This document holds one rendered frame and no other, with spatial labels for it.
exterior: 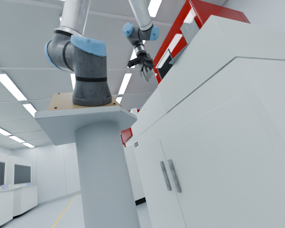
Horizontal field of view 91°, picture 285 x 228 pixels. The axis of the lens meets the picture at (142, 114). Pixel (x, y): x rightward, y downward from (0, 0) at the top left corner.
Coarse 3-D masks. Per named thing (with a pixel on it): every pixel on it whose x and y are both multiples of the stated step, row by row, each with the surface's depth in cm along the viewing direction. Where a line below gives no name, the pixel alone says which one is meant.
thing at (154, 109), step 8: (152, 96) 74; (160, 96) 67; (144, 104) 85; (152, 104) 75; (160, 104) 68; (144, 112) 86; (152, 112) 76; (160, 112) 69; (168, 112) 64; (144, 120) 88; (152, 120) 77; (136, 128) 103; (144, 128) 89; (136, 136) 105
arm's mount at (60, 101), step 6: (54, 96) 58; (60, 96) 59; (66, 96) 60; (54, 102) 52; (60, 102) 52; (66, 102) 53; (72, 102) 53; (114, 102) 57; (48, 108) 46; (54, 108) 46; (60, 108) 46; (66, 108) 47; (72, 108) 47; (78, 108) 48
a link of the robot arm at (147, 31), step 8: (128, 0) 66; (136, 0) 64; (144, 0) 66; (136, 8) 67; (144, 8) 68; (136, 16) 71; (144, 16) 70; (144, 24) 74; (152, 24) 77; (144, 32) 78; (152, 32) 78; (144, 40) 85; (152, 40) 83
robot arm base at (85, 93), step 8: (80, 80) 49; (88, 80) 48; (96, 80) 49; (104, 80) 52; (80, 88) 50; (88, 88) 49; (96, 88) 50; (104, 88) 52; (72, 96) 52; (80, 96) 51; (88, 96) 49; (96, 96) 50; (104, 96) 52; (80, 104) 50; (88, 104) 50; (96, 104) 51; (104, 104) 53
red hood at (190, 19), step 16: (192, 0) 117; (192, 16) 115; (208, 16) 115; (224, 16) 126; (240, 16) 139; (176, 32) 135; (192, 32) 117; (160, 48) 163; (176, 48) 138; (160, 64) 166; (160, 80) 171
